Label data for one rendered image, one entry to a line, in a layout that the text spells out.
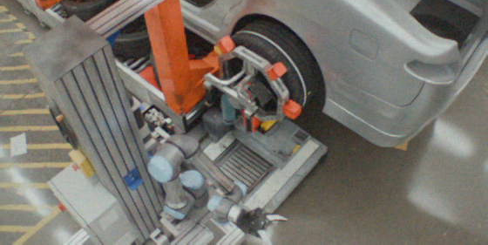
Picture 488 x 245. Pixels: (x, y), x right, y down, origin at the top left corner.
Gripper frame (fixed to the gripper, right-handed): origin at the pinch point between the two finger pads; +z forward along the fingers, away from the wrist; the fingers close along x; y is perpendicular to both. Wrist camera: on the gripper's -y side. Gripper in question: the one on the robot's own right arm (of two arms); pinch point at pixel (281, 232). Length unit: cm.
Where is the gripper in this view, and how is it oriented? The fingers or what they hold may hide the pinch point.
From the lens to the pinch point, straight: 202.1
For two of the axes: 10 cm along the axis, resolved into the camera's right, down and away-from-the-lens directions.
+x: -4.6, 6.2, -6.4
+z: 8.8, 3.7, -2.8
